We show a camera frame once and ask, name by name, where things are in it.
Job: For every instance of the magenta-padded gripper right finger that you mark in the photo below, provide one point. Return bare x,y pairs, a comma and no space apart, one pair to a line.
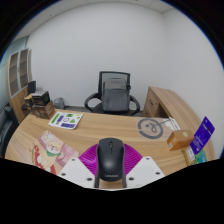
145,171

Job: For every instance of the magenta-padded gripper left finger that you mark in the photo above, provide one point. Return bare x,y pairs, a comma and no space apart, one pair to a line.
76,171

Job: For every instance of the black computer mouse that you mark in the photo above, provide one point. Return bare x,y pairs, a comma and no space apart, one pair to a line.
110,160

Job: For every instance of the small tan box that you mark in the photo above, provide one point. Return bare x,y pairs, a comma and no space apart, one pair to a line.
189,156

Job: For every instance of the orange-brown cardboard box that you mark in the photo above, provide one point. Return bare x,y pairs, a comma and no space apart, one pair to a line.
180,140

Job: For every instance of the white sticker sheet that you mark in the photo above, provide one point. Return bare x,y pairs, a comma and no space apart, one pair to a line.
65,120

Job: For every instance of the purple card package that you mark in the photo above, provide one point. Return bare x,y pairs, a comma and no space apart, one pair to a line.
202,135

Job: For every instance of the brown printed cardboard box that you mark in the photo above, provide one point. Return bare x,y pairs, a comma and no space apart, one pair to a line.
45,110

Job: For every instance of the wooden side desk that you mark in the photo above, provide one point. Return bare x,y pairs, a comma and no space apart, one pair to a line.
170,103

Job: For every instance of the black leather sofa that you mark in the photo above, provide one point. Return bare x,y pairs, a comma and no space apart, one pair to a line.
6,130

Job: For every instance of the black product box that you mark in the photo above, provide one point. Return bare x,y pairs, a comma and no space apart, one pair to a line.
40,98

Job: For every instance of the grey backpack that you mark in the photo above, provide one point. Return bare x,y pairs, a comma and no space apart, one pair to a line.
115,95

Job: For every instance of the small brown cardboard box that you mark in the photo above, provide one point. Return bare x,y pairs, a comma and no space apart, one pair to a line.
27,101

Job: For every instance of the small black chair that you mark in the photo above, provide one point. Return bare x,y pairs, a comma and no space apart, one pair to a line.
31,87

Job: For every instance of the black mesh office chair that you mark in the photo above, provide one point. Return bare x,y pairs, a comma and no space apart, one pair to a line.
113,74

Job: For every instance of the wooden shelf unit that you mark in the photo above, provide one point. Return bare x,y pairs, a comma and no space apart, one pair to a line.
16,76

